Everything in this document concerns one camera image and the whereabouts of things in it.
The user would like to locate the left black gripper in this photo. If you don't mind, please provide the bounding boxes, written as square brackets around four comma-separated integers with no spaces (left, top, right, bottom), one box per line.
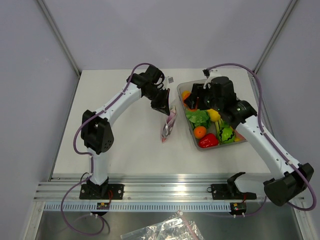
[144,87,170,116]

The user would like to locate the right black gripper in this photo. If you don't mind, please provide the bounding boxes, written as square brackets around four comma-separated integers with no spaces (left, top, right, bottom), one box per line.
[186,83,223,113]

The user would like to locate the clear dotted zip bag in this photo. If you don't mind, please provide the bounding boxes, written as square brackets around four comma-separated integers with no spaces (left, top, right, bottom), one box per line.
[160,98,179,143]

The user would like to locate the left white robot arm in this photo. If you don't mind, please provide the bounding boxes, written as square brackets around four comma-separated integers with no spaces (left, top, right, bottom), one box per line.
[77,63,170,199]

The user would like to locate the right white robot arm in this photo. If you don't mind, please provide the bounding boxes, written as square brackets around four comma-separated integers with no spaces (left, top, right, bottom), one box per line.
[183,76,315,207]

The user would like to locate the grey plastic food tray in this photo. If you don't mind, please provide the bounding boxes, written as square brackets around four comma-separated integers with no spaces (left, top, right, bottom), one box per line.
[177,79,246,151]

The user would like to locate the toy orange fruit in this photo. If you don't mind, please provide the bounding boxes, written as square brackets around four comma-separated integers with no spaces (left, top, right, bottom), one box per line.
[181,90,191,101]

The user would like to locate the toy napa cabbage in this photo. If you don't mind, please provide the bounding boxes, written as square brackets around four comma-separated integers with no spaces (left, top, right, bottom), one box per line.
[185,109,211,130]

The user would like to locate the toy mango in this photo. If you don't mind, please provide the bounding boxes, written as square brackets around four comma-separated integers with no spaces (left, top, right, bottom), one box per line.
[193,125,207,139]

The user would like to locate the toy red bell pepper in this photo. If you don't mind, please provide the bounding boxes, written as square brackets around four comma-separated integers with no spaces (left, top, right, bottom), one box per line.
[198,133,219,149]

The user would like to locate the toy pink peach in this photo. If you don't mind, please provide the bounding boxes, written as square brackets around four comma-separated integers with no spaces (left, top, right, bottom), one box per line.
[234,130,246,142]

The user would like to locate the spare clear plastic bags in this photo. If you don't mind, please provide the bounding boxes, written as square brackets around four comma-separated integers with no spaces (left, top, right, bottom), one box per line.
[120,210,205,240]

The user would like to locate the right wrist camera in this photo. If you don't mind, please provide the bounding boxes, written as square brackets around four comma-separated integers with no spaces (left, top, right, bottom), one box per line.
[203,68,222,89]

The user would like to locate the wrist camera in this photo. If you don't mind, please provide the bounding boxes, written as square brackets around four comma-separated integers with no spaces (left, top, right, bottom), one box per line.
[165,76,174,84]
[203,68,222,89]

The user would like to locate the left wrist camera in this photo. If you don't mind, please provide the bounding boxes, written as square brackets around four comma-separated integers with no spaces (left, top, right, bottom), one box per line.
[165,76,174,84]

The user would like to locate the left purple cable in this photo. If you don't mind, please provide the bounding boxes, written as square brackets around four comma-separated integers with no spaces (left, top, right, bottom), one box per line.
[59,62,153,237]

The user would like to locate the purple cable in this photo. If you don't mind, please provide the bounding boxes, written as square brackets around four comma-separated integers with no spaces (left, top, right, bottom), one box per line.
[59,62,153,237]
[202,62,317,218]

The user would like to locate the aluminium mounting rail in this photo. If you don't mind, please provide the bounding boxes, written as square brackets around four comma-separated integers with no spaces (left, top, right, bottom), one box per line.
[33,173,305,203]

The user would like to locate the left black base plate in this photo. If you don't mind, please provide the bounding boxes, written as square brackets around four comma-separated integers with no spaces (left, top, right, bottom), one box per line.
[79,184,124,200]

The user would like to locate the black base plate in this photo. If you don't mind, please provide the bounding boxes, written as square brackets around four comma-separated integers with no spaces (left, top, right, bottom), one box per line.
[206,183,257,200]
[79,184,124,200]

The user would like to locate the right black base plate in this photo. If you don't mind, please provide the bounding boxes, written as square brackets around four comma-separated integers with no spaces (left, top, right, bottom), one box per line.
[206,183,257,200]

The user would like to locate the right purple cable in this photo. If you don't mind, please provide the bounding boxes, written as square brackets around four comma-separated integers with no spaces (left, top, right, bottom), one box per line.
[202,62,317,218]

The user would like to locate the white slotted cable duct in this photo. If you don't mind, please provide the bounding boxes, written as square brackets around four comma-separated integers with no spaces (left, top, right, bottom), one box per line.
[44,201,246,213]

